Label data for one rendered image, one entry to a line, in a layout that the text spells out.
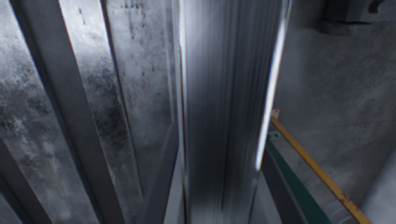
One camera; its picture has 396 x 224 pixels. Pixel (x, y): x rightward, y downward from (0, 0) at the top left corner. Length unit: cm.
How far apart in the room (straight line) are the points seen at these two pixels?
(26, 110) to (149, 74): 13
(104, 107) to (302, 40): 106
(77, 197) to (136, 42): 23
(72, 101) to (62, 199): 15
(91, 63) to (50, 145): 12
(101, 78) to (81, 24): 5
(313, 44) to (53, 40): 113
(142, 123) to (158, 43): 10
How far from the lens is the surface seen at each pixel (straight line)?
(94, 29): 23
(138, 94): 25
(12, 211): 41
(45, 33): 26
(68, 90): 27
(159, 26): 23
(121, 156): 29
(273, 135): 136
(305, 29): 119
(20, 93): 27
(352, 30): 109
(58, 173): 33
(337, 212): 222
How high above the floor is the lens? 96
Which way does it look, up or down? 59 degrees down
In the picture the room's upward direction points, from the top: 162 degrees clockwise
